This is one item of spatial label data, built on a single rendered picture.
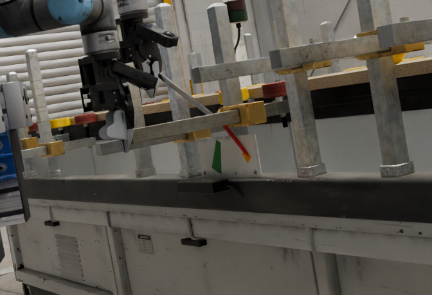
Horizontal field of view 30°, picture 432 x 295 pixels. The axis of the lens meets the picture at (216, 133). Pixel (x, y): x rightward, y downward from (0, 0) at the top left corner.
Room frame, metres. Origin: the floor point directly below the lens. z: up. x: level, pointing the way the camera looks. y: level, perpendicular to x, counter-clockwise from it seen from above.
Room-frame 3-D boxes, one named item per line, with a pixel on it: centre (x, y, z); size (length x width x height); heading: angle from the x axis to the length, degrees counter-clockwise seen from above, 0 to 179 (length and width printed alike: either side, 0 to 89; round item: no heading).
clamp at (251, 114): (1.89, -0.07, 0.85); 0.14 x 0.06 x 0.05; 32
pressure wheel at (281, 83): (1.93, -0.17, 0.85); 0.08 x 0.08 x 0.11
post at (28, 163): (3.17, 0.75, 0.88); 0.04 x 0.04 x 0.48; 32
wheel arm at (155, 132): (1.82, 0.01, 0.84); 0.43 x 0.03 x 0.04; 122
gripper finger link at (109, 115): (1.71, 0.22, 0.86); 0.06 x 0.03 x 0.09; 122
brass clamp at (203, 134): (2.10, 0.07, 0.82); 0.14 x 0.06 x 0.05; 32
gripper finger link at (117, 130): (1.68, 0.20, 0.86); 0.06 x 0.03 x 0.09; 122
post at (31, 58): (2.96, 0.62, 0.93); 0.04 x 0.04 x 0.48; 32
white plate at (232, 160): (1.92, -0.02, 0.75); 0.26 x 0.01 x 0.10; 32
